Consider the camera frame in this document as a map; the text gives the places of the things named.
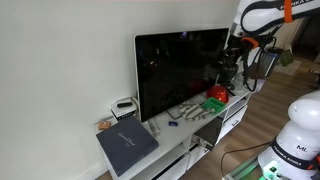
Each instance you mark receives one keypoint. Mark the dark blue flat box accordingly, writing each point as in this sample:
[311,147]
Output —
[126,143]

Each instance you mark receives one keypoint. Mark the white set-top box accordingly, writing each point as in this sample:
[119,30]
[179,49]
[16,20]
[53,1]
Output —
[121,113]

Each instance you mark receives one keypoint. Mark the grey white striped towel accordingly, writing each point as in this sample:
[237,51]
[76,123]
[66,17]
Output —
[192,111]

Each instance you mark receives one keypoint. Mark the red sequin hat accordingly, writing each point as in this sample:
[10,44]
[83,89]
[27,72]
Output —
[219,93]

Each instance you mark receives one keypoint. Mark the green plastic case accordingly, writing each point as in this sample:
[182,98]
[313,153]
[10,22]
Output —
[213,105]

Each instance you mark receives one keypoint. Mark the dark grey open drawer box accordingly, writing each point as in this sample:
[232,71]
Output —
[208,135]

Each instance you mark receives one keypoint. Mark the small orange brown box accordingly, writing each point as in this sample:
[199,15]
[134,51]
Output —
[104,125]

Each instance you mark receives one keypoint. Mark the potted green plant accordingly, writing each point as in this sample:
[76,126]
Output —
[228,66]

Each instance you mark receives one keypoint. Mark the black flat screen television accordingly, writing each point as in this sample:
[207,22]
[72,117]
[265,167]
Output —
[174,67]

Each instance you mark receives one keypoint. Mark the white cardboard box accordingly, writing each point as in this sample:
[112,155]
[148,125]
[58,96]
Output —
[254,85]

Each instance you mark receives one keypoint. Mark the small blue object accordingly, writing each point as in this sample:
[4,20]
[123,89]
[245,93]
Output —
[172,123]

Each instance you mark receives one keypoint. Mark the white tv stand cabinet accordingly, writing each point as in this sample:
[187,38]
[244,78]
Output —
[177,152]

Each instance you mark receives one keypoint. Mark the black remote control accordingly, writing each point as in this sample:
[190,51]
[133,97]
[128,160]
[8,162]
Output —
[124,104]

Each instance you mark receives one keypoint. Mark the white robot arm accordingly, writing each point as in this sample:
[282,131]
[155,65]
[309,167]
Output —
[294,153]

